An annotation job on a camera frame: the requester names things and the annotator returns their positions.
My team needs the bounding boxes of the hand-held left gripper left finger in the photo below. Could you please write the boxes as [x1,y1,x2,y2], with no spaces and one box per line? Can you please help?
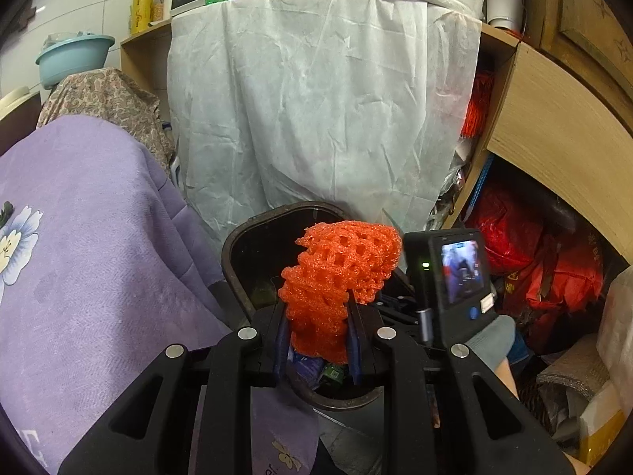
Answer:
[58,302,290,475]

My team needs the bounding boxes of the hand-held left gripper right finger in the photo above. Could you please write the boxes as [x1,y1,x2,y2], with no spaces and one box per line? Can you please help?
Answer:
[346,297,577,475]

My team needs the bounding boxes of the green drink carton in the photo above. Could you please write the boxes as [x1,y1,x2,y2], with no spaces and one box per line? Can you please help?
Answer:
[321,362,348,385]

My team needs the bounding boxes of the purple plastic bag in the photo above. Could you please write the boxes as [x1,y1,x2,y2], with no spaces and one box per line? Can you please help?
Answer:
[292,351,326,383]

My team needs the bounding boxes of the orange foam net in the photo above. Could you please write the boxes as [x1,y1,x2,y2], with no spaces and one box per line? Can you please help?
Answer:
[279,219,402,363]

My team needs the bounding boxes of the black trash bin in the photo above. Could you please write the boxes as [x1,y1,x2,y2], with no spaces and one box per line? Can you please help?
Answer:
[221,201,412,411]

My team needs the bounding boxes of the person's right hand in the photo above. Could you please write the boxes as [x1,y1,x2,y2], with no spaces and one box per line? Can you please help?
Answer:
[465,314,517,373]

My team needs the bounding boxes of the red plastic bag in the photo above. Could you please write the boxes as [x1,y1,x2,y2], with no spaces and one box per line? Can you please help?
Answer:
[465,193,546,276]

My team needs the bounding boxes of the red fabric bag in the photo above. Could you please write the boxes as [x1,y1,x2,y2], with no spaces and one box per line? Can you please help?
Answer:
[524,235,605,315]

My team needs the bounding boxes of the rolled brown mat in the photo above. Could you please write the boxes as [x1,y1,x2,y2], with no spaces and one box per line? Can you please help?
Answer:
[536,351,602,407]

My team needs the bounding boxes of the white plastic bag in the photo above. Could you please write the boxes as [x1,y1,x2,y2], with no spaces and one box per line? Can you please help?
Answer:
[596,267,633,383]

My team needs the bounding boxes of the orange mesh bag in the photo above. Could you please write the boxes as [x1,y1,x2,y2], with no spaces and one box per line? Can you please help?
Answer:
[461,72,496,140]

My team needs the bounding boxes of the purple floral tablecloth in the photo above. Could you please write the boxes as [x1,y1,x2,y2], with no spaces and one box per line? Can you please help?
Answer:
[0,115,323,475]

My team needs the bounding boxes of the wooden shelf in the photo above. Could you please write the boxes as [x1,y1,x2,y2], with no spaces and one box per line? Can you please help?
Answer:
[120,17,633,284]

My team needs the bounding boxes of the yellow cardboard box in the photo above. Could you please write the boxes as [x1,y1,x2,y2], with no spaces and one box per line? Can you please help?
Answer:
[578,406,630,467]

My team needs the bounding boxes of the white fabric cover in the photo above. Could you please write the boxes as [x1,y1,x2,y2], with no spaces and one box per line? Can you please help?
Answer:
[167,0,483,254]

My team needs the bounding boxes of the brown floral cloth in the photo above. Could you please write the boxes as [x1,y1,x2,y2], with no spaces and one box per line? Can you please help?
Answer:
[37,66,177,170]

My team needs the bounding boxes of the wooden door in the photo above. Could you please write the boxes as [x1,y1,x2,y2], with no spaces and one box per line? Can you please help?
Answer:
[521,0,633,135]

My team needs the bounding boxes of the blue plastic basin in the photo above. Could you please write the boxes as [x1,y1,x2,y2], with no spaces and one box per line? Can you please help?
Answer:
[34,32,116,90]

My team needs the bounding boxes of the brown and white pot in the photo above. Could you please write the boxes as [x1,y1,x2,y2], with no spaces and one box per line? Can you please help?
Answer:
[0,86,43,122]

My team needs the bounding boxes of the yellow roll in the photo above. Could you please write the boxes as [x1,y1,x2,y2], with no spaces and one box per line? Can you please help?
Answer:
[129,0,158,35]

